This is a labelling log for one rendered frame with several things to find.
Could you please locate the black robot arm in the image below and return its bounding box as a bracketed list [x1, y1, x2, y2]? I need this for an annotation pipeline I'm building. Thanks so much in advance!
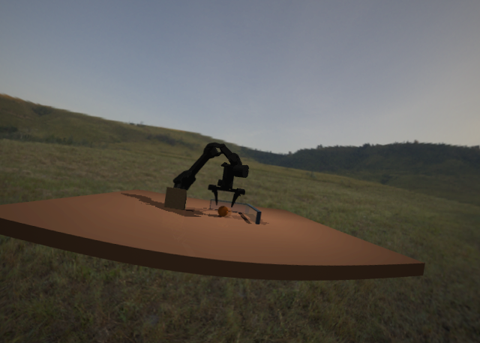
[173, 143, 249, 190]

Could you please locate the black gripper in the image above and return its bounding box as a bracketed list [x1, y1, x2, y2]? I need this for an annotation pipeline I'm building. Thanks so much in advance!
[208, 176, 245, 207]

